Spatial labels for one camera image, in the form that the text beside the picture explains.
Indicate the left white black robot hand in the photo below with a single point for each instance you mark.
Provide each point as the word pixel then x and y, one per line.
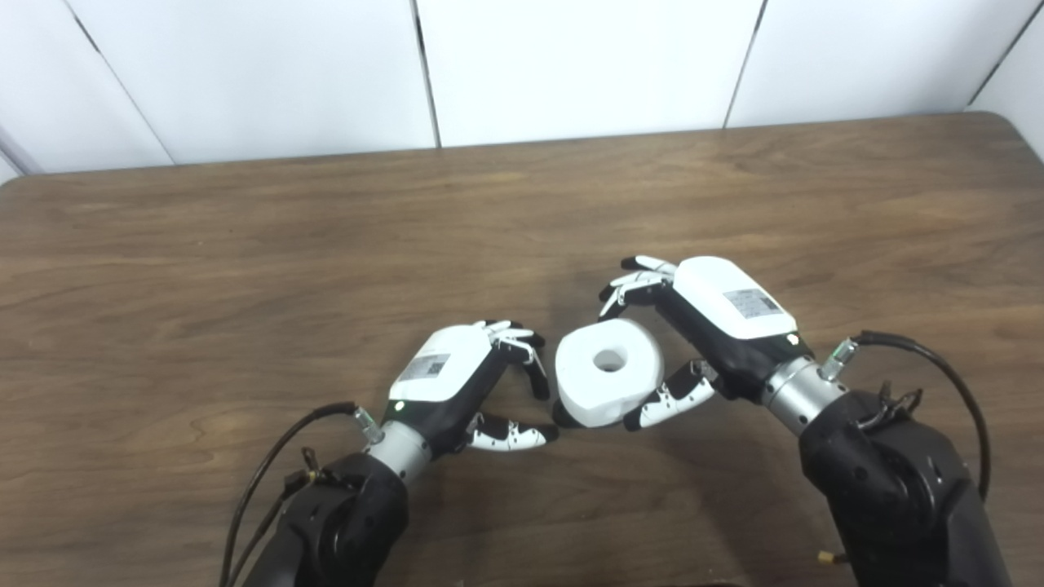
pixel 444 371

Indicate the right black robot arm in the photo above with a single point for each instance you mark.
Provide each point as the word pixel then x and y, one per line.
pixel 897 489

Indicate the black plastic holder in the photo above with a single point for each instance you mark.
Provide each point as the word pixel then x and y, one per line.
pixel 563 417

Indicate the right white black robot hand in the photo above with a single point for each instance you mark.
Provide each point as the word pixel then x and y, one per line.
pixel 726 306

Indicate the round white plastic piece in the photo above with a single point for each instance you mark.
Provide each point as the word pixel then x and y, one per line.
pixel 595 391

